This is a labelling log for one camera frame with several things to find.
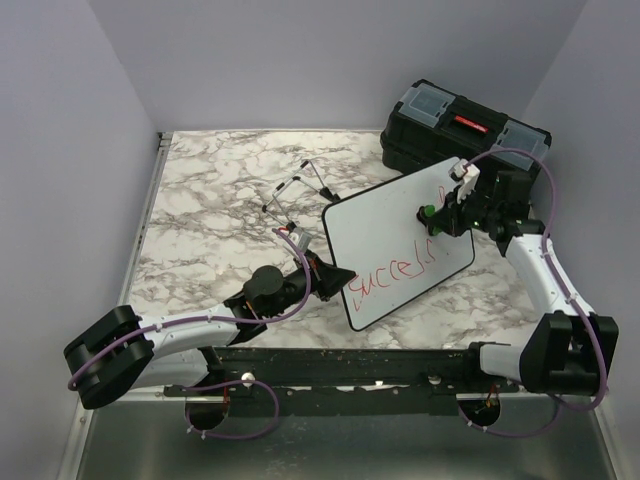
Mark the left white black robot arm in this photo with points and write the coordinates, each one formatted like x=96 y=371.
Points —
x=262 y=300

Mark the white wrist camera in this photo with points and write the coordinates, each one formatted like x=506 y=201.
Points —
x=465 y=175
x=298 y=236

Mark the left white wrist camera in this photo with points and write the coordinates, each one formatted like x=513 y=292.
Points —
x=298 y=236

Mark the black wire easel stand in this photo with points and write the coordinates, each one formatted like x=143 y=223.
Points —
x=299 y=200

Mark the black front mounting rail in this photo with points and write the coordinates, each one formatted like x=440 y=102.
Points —
x=255 y=382

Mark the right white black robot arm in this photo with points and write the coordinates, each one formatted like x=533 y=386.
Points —
x=571 y=349

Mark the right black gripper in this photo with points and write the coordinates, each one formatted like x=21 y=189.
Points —
x=450 y=214

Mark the white whiteboard with red writing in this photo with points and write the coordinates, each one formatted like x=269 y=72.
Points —
x=376 y=234

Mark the green black whiteboard eraser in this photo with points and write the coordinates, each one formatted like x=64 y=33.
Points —
x=424 y=215

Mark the aluminium frame extrusion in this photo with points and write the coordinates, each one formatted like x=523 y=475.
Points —
x=108 y=357

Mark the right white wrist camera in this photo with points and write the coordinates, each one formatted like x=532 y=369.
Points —
x=465 y=175

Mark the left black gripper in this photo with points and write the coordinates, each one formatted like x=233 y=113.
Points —
x=326 y=279

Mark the black plastic toolbox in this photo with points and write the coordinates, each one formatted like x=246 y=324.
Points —
x=430 y=124

